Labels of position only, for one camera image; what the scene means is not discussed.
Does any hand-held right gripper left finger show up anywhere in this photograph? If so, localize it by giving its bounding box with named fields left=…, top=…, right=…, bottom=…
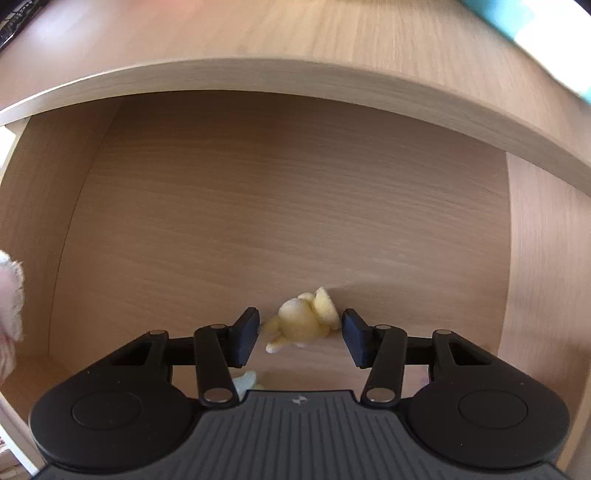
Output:
left=110, top=307, right=260, bottom=407

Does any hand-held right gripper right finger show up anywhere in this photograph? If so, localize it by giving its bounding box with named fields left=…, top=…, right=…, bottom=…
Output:
left=341, top=308, right=498, bottom=407

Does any pale yellow small toy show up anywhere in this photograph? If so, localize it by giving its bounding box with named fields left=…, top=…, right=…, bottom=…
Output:
left=231, top=369, right=267, bottom=398

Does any yellow rabbit toy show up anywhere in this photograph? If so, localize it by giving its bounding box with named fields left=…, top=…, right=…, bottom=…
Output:
left=257, top=287, right=344, bottom=356

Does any wide white drawer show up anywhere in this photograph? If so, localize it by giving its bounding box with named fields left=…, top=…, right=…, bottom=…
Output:
left=0, top=90, right=591, bottom=480

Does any blue wet wipes pack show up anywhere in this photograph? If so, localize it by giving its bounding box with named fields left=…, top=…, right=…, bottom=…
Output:
left=459, top=0, right=591, bottom=104

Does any black keyboard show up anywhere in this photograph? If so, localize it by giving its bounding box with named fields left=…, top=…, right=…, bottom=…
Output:
left=0, top=0, right=41, bottom=51

